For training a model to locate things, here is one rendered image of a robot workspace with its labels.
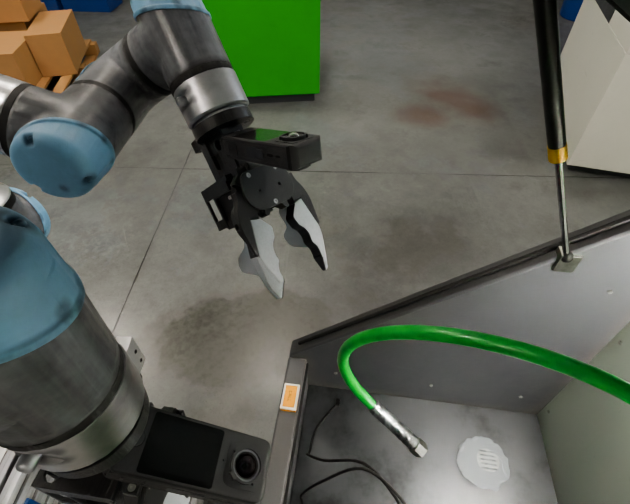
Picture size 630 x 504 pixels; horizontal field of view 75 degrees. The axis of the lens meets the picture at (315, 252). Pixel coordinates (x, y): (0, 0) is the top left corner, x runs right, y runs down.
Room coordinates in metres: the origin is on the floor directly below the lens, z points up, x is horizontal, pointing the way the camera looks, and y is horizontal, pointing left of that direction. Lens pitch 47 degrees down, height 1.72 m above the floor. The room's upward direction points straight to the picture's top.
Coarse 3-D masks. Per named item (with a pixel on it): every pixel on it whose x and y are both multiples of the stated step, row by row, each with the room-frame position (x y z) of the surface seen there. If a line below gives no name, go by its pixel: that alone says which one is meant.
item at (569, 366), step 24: (360, 336) 0.23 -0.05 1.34; (384, 336) 0.21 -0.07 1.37; (408, 336) 0.20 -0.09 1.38; (432, 336) 0.19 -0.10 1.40; (456, 336) 0.19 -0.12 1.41; (480, 336) 0.18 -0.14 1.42; (528, 360) 0.16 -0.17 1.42; (552, 360) 0.15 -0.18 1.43; (576, 360) 0.15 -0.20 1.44; (600, 384) 0.13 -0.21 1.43; (624, 384) 0.13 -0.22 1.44
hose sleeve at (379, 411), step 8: (376, 400) 0.22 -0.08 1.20; (376, 408) 0.21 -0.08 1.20; (384, 408) 0.21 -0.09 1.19; (376, 416) 0.21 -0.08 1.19; (384, 416) 0.21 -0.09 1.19; (392, 416) 0.21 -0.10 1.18; (384, 424) 0.20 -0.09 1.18; (392, 424) 0.20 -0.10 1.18; (400, 424) 0.20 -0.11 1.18; (392, 432) 0.19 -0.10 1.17; (400, 432) 0.19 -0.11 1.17; (408, 432) 0.19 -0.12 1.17; (400, 440) 0.19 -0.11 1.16; (408, 440) 0.19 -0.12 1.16; (416, 440) 0.19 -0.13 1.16
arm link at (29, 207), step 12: (0, 192) 0.54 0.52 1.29; (12, 192) 0.56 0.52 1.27; (24, 192) 0.59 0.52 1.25; (0, 204) 0.51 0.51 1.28; (12, 204) 0.53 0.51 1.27; (24, 204) 0.56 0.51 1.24; (36, 204) 0.57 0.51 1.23; (36, 216) 0.55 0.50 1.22; (48, 216) 0.57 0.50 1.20; (48, 228) 0.56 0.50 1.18
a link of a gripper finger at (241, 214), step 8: (240, 192) 0.35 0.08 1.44; (232, 200) 0.34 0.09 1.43; (240, 200) 0.34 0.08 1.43; (240, 208) 0.33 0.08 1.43; (248, 208) 0.34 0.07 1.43; (232, 216) 0.33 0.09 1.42; (240, 216) 0.32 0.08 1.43; (248, 216) 0.33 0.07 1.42; (256, 216) 0.33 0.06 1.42; (240, 224) 0.32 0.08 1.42; (248, 224) 0.32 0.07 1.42; (240, 232) 0.31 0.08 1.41; (248, 232) 0.31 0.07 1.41; (248, 240) 0.31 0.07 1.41; (248, 248) 0.31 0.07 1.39; (256, 248) 0.30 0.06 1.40; (256, 256) 0.30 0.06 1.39
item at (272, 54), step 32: (224, 0) 3.32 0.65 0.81; (256, 0) 3.34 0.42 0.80; (288, 0) 3.37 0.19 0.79; (224, 32) 3.32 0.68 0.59; (256, 32) 3.34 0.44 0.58; (288, 32) 3.37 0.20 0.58; (256, 64) 3.34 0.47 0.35; (288, 64) 3.36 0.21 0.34; (256, 96) 3.34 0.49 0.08; (288, 96) 3.40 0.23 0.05
